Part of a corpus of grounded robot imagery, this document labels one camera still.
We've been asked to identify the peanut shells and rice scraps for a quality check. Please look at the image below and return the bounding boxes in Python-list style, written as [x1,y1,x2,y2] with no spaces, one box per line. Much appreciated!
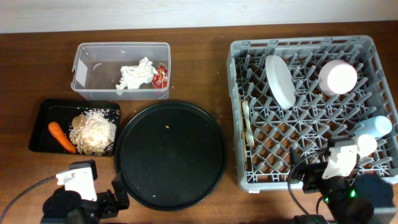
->
[68,109,119,156]

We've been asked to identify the white plastic fork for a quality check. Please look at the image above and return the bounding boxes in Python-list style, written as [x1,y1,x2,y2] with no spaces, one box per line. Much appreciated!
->
[242,100,254,147]

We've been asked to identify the orange carrot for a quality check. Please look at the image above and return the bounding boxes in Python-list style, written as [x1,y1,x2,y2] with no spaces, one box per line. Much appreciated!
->
[48,122,76,154]

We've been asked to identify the grey plate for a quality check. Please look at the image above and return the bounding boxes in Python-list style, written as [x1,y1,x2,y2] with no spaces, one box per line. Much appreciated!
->
[265,55,296,110]

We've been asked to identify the pink bowl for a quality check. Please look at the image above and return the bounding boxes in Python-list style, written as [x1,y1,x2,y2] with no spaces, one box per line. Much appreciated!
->
[318,60,358,96]

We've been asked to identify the white tissue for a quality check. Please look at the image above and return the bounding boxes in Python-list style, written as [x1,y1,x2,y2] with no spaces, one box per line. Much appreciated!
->
[116,57,158,90]

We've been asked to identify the red snack wrapper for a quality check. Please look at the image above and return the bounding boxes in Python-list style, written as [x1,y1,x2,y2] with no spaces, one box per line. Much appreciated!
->
[152,63,169,89]

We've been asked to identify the white cup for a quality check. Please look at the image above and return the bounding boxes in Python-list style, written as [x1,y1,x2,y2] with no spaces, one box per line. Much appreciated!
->
[353,134,377,158]

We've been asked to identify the wooden chopstick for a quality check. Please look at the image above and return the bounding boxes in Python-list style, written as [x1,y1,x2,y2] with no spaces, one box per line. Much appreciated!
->
[238,93,247,162]

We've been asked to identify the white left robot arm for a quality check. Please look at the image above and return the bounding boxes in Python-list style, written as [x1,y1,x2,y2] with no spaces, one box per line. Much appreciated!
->
[1,159,130,224]

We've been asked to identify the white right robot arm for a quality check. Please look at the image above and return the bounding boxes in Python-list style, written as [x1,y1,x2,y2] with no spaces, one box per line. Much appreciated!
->
[287,134,397,223]

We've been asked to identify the grey dishwasher rack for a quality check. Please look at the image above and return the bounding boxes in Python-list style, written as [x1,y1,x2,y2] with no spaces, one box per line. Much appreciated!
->
[226,35,397,193]

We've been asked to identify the clear plastic waste bin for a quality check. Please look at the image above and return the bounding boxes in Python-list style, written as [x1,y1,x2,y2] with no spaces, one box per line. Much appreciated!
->
[71,42,171,100]

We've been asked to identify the round black serving tray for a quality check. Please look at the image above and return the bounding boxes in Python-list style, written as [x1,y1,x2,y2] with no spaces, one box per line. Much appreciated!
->
[114,101,227,211]

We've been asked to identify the light blue cup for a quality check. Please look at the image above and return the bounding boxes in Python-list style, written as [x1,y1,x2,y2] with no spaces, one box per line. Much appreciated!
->
[354,116,392,139]

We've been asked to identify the black rectangular tray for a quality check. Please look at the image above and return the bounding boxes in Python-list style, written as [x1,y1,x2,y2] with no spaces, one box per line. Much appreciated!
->
[29,99,121,154]

